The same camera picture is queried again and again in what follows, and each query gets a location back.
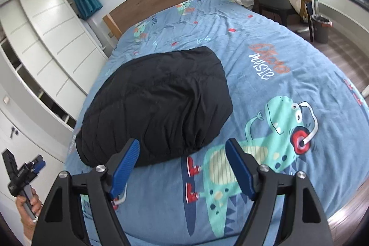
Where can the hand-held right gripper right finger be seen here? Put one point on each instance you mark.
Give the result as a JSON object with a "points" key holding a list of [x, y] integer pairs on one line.
{"points": [[239, 168]]}

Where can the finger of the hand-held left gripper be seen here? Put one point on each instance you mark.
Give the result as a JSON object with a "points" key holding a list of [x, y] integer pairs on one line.
{"points": [[40, 168], [37, 161]]}

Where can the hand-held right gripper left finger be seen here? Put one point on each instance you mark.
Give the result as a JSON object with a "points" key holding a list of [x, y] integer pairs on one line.
{"points": [[126, 165]]}

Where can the black puffer jacket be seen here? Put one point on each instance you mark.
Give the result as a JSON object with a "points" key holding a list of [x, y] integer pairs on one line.
{"points": [[155, 102]]}

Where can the person's left forearm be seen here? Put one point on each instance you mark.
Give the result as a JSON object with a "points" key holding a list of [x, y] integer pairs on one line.
{"points": [[27, 237]]}

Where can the person's left hand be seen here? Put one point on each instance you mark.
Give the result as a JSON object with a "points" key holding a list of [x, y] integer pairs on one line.
{"points": [[36, 202]]}

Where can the white door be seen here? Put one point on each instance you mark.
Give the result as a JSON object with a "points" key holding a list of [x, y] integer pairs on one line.
{"points": [[28, 133]]}

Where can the blue dinosaur print bedsheet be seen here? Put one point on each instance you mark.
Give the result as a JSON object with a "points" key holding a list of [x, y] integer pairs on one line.
{"points": [[274, 76]]}

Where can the white wardrobe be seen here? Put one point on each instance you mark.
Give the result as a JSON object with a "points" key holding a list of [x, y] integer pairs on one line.
{"points": [[49, 47]]}

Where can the grey trash bin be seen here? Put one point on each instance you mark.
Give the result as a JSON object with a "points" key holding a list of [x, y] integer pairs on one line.
{"points": [[321, 29]]}

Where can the wooden headboard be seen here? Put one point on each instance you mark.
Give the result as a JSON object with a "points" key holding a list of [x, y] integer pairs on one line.
{"points": [[161, 1]]}

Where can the white light switch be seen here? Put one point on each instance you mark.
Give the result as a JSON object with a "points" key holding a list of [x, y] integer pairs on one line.
{"points": [[6, 99]]}

